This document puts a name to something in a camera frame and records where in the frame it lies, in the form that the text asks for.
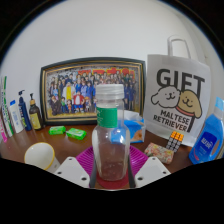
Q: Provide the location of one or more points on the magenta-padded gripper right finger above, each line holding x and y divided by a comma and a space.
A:
151, 170

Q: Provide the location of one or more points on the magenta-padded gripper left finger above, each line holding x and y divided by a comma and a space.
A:
71, 171

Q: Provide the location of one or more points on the clear bottle with green label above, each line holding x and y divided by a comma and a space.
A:
110, 150

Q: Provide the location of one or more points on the small floral pouch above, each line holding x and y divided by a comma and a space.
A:
159, 152

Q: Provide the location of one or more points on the white mug with yellow rim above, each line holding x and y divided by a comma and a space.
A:
38, 156

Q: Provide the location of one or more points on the puzzle cube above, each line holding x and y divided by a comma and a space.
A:
175, 141

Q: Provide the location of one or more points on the flat round red coaster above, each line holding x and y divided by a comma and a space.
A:
111, 185

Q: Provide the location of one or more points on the blue tissue pack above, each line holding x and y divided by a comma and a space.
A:
137, 130

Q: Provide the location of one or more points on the blue detergent bottle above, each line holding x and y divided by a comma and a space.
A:
206, 140

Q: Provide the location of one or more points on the amber pump bottle yellow label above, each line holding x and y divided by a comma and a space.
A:
35, 118

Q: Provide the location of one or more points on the dark blue pump bottle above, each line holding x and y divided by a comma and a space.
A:
24, 115

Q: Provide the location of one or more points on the white printed gift bag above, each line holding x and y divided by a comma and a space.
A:
176, 100

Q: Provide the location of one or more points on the white bottle with blue cap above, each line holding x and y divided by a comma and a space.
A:
16, 118

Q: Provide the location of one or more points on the framed group photo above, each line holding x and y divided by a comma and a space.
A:
73, 90

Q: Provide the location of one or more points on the white and blue shuttlecock tube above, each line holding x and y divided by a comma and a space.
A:
6, 110

